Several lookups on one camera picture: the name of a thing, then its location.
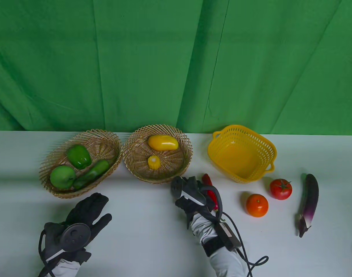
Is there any green backdrop cloth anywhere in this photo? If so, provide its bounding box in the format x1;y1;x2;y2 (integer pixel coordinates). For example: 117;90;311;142
0;0;352;136

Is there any red tomato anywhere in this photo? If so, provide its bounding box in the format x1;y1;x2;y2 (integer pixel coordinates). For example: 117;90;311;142
270;179;293;200

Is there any purple eggplant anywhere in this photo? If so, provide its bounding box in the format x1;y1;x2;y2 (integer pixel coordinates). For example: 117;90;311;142
295;173;319;238

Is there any yellow mango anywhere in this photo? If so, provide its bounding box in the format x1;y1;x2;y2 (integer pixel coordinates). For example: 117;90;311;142
148;135;179;151

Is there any green bell pepper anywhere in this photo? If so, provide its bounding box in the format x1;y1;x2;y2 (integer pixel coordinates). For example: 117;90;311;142
67;145;92;170

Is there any black right forearm sensor box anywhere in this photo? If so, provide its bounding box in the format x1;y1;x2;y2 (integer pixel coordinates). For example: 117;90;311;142
203;222;242;257

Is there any round wicker basket container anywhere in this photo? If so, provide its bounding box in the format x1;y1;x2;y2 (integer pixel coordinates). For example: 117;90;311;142
123;124;193;184

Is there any orange tangerine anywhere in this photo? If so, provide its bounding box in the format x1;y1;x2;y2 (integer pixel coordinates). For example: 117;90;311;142
246;194;269;218

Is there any long green pepper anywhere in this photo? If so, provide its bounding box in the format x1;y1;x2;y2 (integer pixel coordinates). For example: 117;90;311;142
73;160;110;190

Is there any red chili pepper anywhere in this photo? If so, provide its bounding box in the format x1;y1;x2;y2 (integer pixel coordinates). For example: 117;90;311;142
202;173;220;210

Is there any green apple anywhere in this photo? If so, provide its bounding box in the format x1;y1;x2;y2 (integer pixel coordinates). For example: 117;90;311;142
50;165;76;191

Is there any person's right hand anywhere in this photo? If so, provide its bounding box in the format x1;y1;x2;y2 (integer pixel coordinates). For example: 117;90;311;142
171;175;222;230

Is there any black right glove cable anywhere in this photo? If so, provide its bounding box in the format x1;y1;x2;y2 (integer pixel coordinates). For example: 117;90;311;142
205;186;269;277

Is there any yellow corn piece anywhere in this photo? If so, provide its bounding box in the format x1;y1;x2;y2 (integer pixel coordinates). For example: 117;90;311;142
147;155;161;170

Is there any person's left hand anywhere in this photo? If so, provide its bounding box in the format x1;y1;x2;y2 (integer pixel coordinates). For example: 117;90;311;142
38;192;112;264

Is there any oval wicker basket container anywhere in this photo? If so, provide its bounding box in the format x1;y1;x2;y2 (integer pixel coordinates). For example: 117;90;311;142
39;129;123;198

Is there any person's right forearm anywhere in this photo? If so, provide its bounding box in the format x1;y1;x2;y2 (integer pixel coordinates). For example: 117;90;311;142
190;212;248;277

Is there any yellow plastic basket container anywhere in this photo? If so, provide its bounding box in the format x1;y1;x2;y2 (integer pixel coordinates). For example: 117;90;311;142
207;125;277;184

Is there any person's left forearm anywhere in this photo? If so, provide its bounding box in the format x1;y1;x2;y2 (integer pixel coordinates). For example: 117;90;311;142
48;258;81;277

